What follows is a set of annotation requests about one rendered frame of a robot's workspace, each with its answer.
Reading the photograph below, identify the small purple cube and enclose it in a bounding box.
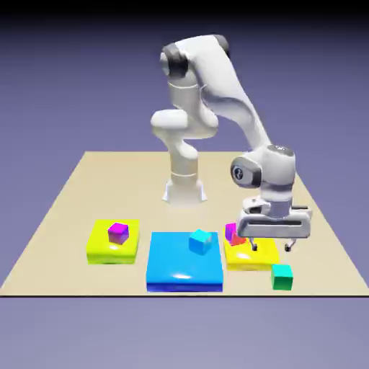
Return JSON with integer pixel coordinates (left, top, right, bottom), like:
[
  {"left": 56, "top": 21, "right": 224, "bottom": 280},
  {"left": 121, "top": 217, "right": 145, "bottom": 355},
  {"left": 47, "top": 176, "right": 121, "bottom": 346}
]
[{"left": 224, "top": 222, "right": 238, "bottom": 242}]

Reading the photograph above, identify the large blue box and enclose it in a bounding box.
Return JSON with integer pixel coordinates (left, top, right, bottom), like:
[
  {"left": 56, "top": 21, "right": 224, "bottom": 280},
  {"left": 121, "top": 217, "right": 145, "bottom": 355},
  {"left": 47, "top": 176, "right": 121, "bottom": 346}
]
[{"left": 146, "top": 231, "right": 225, "bottom": 293}]

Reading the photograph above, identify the small green cube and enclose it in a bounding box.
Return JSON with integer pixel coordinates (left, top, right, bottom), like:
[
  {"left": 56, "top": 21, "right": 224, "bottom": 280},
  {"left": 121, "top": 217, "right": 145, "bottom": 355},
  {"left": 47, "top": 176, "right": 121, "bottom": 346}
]
[{"left": 270, "top": 263, "right": 294, "bottom": 291}]

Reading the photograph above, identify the small magenta cube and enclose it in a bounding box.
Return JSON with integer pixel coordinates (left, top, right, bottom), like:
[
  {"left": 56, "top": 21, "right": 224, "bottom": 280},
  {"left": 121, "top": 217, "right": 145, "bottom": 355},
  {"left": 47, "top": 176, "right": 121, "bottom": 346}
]
[{"left": 107, "top": 221, "right": 130, "bottom": 246}]

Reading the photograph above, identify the small cyan cube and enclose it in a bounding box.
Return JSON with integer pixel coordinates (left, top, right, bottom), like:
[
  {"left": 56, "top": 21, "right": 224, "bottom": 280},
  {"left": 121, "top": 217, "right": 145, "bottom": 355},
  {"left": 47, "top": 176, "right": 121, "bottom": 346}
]
[{"left": 188, "top": 228, "right": 214, "bottom": 257}]

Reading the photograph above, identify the small red cube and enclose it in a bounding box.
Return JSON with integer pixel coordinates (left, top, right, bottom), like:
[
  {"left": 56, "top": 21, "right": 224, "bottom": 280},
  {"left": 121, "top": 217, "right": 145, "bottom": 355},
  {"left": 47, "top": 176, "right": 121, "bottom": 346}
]
[{"left": 229, "top": 230, "right": 248, "bottom": 247}]

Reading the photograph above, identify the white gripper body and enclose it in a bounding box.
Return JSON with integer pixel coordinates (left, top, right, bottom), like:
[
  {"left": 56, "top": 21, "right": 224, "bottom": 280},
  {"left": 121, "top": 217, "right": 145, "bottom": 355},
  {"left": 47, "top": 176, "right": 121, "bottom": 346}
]
[{"left": 236, "top": 205, "right": 314, "bottom": 240}]

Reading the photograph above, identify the large yellow box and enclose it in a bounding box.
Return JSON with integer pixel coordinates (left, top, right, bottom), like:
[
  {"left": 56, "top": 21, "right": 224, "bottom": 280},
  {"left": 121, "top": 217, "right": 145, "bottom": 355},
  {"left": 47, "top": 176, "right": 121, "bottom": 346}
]
[{"left": 223, "top": 226, "right": 281, "bottom": 272}]

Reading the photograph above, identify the large lime box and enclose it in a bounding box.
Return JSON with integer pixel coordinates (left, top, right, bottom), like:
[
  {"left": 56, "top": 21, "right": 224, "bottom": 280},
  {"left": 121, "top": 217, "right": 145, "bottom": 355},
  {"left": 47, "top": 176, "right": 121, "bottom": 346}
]
[{"left": 86, "top": 218, "right": 141, "bottom": 265}]

